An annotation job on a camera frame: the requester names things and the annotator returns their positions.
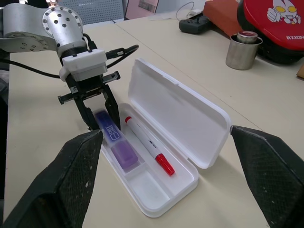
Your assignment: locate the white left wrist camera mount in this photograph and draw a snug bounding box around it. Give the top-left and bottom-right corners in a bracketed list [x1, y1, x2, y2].
[59, 48, 108, 81]

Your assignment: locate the red-topped metal cylinder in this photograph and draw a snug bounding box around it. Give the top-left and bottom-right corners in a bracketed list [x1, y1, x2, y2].
[237, 30, 258, 45]

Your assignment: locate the white plastic pencil case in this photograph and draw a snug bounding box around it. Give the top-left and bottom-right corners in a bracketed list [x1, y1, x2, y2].
[92, 57, 232, 218]

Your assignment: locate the pink framed board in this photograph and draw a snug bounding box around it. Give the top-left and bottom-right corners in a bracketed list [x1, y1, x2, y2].
[124, 0, 158, 21]

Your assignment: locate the purple marker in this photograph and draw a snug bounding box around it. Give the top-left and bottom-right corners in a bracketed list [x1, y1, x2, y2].
[94, 108, 139, 171]

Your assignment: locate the white charger cable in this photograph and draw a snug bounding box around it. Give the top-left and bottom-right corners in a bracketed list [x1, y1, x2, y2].
[175, 1, 204, 21]

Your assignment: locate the black game controller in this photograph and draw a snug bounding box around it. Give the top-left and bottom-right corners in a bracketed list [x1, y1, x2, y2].
[178, 13, 212, 35]

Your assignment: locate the brown cardboard piece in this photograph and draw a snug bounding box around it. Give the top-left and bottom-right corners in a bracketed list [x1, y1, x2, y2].
[295, 63, 304, 79]

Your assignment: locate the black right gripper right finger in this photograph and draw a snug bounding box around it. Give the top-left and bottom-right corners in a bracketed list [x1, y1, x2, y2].
[228, 125, 304, 228]

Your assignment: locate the grey perforated panel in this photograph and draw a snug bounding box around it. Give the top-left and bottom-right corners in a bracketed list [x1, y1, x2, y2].
[57, 0, 126, 26]

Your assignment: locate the orange box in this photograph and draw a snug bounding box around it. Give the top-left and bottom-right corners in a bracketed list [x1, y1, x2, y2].
[203, 0, 244, 37]

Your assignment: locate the red marker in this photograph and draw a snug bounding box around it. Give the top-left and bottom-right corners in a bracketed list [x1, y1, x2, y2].
[124, 115, 176, 177]

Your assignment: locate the stainless steel cup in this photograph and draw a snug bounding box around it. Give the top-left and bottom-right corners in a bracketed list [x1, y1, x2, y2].
[225, 33, 263, 71]

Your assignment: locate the red black cartoon bag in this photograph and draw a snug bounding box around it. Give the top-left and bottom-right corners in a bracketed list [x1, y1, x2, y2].
[237, 0, 304, 65]

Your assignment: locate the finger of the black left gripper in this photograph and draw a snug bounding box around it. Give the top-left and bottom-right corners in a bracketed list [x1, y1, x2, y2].
[75, 94, 102, 132]
[101, 84, 121, 132]

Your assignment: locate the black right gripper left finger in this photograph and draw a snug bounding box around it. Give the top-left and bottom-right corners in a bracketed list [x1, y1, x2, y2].
[0, 129, 105, 228]

